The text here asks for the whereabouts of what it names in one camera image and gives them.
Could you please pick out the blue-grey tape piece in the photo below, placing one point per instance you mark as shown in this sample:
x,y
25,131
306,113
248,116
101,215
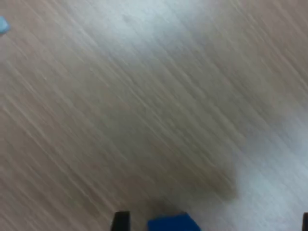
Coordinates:
x,y
3,25

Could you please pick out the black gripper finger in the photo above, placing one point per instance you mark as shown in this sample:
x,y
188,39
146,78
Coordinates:
x,y
121,222
305,223

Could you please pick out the blue cube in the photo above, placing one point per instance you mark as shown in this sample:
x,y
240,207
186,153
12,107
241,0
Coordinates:
x,y
173,222

